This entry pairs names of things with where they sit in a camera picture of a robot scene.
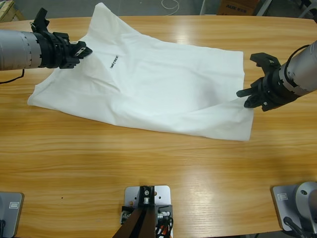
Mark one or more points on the wooden pallet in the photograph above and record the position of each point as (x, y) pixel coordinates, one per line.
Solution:
(10, 10)

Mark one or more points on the white frame leg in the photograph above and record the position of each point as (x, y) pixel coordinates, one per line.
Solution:
(203, 7)
(263, 7)

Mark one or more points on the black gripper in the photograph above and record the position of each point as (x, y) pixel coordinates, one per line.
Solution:
(55, 50)
(277, 89)

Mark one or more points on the brown cardboard box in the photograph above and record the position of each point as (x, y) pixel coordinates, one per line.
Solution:
(235, 7)

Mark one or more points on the white t-shirt with black logo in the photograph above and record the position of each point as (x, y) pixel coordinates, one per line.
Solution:
(161, 94)

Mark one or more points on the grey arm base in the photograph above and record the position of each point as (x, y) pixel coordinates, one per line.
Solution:
(282, 205)
(11, 215)

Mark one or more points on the white mount block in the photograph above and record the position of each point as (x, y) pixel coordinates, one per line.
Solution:
(163, 196)

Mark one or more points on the black bracket with silver roller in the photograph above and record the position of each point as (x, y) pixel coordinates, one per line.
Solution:
(146, 193)

